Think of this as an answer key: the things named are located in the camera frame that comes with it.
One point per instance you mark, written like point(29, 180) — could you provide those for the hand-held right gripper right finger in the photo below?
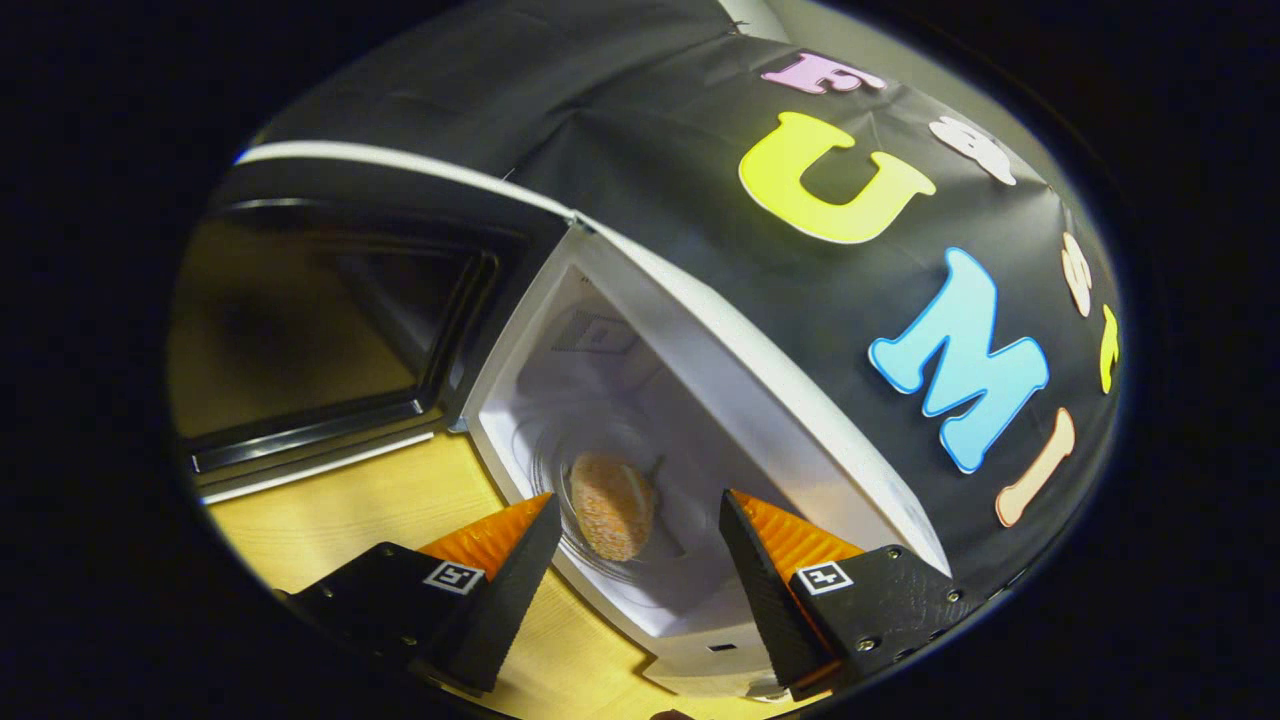
point(765, 600)

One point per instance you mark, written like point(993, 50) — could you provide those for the glass turntable plate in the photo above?
point(555, 470)

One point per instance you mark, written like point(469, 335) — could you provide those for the fuzzy orange bread roll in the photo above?
point(610, 505)

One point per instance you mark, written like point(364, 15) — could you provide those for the white microwave oven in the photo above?
point(620, 390)

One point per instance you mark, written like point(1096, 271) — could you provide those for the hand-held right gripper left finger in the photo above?
point(505, 600)

